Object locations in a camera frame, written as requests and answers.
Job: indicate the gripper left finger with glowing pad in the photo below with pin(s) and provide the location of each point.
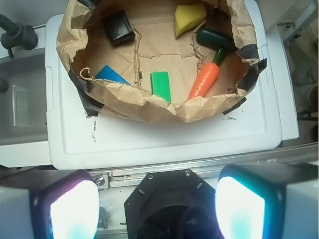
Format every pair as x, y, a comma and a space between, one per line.
64, 204

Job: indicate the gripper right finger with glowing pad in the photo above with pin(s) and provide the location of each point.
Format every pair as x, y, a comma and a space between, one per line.
250, 201

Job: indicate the blue block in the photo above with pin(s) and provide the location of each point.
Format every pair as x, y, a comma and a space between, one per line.
107, 73

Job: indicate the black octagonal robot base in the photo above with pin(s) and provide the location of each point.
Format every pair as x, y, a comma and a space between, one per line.
172, 205

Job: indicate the green block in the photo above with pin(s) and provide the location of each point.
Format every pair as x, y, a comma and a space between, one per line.
160, 85

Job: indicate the black leather block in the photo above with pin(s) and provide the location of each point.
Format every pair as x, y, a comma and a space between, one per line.
118, 28

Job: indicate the clear plastic bin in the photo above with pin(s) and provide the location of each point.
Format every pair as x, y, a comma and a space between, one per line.
23, 98

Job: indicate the orange toy carrot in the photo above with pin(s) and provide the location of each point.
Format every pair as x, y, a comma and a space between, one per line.
207, 75

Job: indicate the brown paper bag bin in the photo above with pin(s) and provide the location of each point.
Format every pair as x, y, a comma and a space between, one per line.
160, 61

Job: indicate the dark green toy cucumber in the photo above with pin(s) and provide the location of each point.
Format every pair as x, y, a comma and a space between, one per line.
215, 40

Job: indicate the yellow sponge wedge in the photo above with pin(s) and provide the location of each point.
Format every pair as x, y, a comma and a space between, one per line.
188, 17

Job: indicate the aluminium extrusion rail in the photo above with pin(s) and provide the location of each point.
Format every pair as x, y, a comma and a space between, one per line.
210, 167

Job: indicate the black handle knob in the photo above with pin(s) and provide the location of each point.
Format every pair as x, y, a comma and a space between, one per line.
17, 34

